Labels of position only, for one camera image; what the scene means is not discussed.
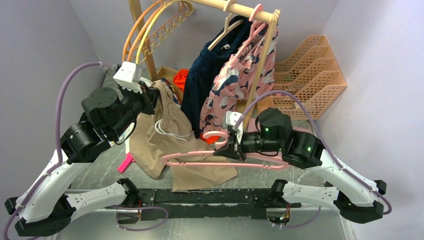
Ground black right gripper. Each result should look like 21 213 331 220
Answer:
213 130 284 162

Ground beige drawstring shorts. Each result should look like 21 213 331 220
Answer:
129 80 238 191

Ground pink notched hanger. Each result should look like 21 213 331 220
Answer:
160 134 289 170

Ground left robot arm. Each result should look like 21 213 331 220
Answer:
5 84 160 239

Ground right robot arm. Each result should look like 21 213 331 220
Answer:
213 107 387 224

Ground peach notched hanger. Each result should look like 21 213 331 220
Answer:
126 0 194 64

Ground yellow hanger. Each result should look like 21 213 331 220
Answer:
134 0 186 65

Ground cream hanger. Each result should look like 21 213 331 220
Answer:
208 13 244 51

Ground pink hanger with garment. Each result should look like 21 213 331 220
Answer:
234 3 267 58

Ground colourful patterned garment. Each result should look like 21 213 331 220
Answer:
160 78 181 106

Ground pink clipboard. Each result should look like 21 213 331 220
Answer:
247 118 261 132

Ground orange mesh garment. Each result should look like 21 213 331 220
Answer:
173 68 189 93

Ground pink clothes clip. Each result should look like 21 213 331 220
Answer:
117 152 135 173

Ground pink shark print garment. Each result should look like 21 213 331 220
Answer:
199 24 278 134

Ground navy blue hanging garment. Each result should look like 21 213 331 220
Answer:
180 15 252 139

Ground peach mesh file organizer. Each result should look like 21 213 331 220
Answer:
273 35 347 120

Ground wooden clothes rack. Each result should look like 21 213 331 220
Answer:
128 0 282 132

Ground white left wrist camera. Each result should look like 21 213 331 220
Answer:
113 61 143 93

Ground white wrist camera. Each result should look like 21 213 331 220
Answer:
113 61 143 93
222 110 243 129

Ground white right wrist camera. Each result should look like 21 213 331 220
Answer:
222 110 243 129

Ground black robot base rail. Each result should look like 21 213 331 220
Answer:
117 178 301 221

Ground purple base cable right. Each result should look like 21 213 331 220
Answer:
281 206 322 229

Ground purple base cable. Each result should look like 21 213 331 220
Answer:
281 206 322 229
109 205 169 232

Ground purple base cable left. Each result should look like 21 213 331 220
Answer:
109 205 169 232

